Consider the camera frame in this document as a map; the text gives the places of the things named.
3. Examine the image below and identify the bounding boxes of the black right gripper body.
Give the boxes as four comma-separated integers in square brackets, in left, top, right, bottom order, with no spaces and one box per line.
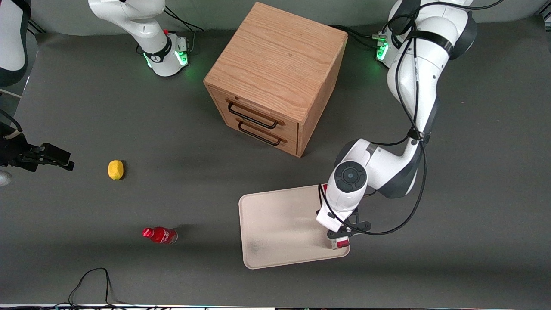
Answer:
[0,124,46,172]

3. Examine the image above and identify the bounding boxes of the thin black looped cable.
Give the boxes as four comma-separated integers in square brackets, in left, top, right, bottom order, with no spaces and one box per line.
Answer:
[43,267,158,309]

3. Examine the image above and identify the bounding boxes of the black left arm base cables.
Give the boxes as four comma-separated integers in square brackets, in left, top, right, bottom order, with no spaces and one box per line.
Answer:
[329,24,388,50]

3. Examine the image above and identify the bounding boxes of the black metal drawer handle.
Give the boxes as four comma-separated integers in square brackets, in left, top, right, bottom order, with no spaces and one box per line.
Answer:
[238,121,283,146]
[227,101,280,130]

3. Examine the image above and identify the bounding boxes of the wooden drawer cabinet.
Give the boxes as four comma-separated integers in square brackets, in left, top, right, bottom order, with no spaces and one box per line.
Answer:
[203,1,348,158]

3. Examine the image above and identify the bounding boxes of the black arm base cables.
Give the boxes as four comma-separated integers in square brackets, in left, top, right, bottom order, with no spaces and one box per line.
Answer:
[164,6,205,54]
[329,24,388,50]

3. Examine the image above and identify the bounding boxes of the white plastic tray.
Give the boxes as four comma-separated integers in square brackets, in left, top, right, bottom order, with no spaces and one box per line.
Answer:
[238,184,350,270]

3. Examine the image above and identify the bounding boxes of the red cola bottle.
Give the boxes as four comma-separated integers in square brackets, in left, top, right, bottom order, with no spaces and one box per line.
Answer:
[142,226,178,245]

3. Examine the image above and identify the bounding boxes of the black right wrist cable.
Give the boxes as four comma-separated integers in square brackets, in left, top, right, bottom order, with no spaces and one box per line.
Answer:
[0,110,23,133]

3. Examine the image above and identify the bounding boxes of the black right arm base cables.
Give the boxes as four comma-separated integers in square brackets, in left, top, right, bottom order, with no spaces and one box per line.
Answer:
[164,6,205,54]

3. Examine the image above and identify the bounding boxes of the black left arm hanging cable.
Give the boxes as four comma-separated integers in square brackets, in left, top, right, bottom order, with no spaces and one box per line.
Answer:
[318,0,504,236]

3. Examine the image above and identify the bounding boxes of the red cookie box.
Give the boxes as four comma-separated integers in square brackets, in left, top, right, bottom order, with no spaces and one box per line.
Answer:
[323,183,350,251]

